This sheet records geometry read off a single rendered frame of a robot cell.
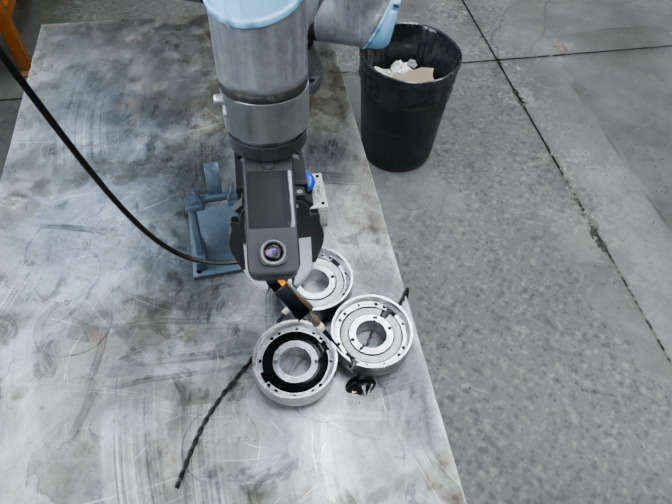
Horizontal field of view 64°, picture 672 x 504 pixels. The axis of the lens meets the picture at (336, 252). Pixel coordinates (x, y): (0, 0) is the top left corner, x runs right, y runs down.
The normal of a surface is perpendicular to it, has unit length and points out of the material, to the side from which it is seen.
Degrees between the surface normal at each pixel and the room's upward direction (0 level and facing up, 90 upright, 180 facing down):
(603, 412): 0
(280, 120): 82
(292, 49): 85
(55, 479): 0
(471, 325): 0
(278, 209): 23
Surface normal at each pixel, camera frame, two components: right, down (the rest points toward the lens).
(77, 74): 0.03, -0.58
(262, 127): 0.05, 0.73
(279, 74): 0.46, 0.65
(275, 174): 0.12, -0.23
